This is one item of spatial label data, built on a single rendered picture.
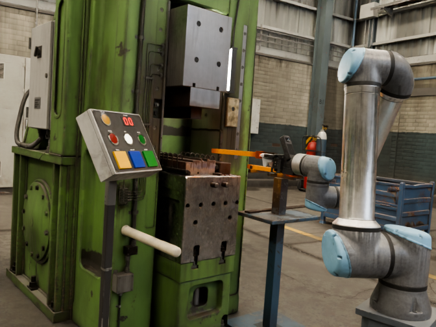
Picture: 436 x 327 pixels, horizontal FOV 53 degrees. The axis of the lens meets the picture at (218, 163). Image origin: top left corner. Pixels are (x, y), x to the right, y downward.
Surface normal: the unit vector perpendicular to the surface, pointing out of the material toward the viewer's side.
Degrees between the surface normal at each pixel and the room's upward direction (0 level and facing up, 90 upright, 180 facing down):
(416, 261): 90
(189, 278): 90
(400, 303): 70
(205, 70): 90
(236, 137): 90
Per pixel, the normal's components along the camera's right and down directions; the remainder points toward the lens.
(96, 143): -0.40, 0.04
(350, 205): -0.60, -0.06
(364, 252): 0.08, -0.05
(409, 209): 0.61, 0.10
